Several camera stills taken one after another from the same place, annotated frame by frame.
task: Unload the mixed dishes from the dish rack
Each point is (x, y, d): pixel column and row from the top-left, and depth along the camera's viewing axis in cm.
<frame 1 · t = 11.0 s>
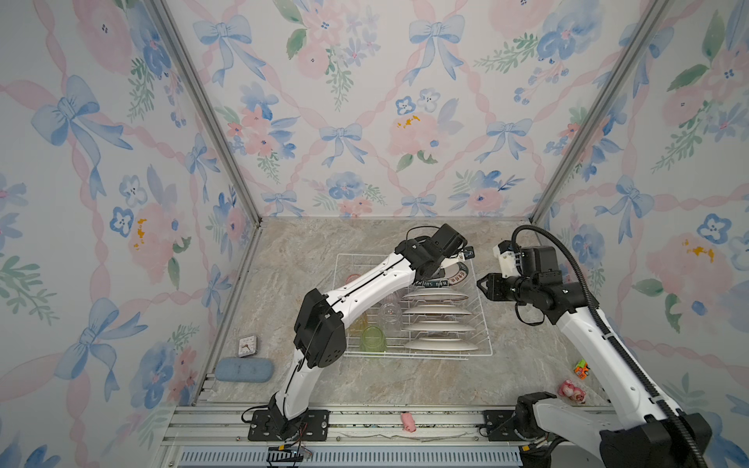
left hand: (431, 250, 83), fingers closed
right hand: (483, 280, 79), fingers open
small white clock: (247, 346, 87), point 2 cm above the table

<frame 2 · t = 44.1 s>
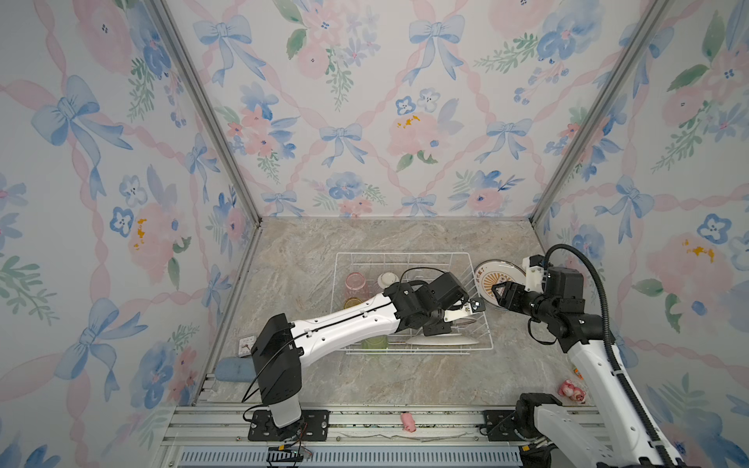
left hand: (446, 308, 75), fingers open
right hand: (501, 287, 78), fingers open
the named things where they were.

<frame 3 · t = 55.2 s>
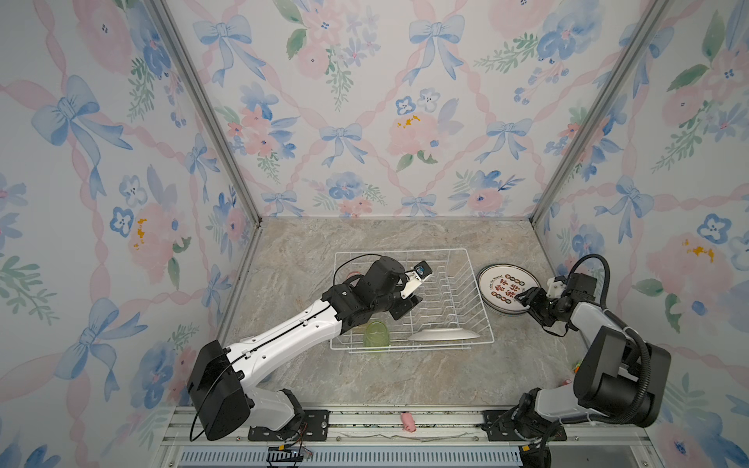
left hand: (414, 286, 74), fingers open
right hand: (523, 300, 91), fingers open
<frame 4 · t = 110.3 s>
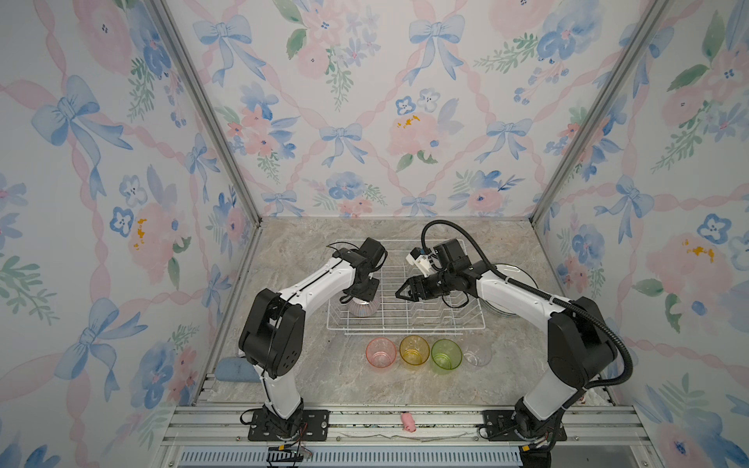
left hand: (365, 290, 90), fingers open
right hand: (402, 292, 85), fingers open
pink plastic cup: (380, 352, 87), on the table
yellow plastic cup: (414, 350, 87), point 2 cm above the table
green plastic cup: (446, 354, 86), point 2 cm above the table
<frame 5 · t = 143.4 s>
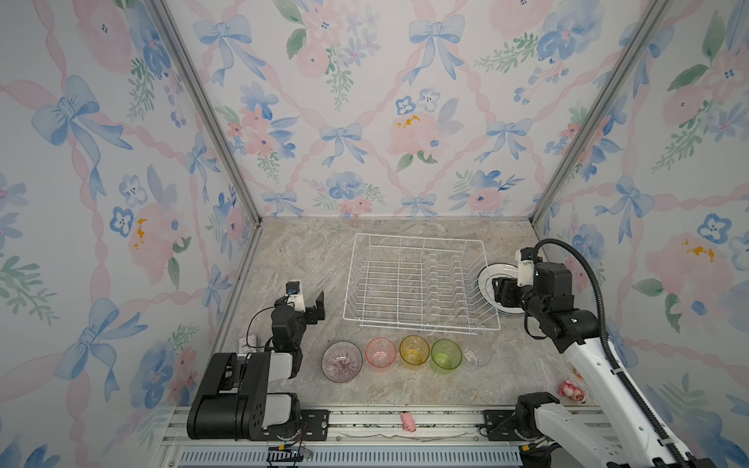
left hand: (306, 291, 89), fingers open
right hand: (505, 279, 78), fingers open
striped ceramic bowl: (341, 362, 85), on the table
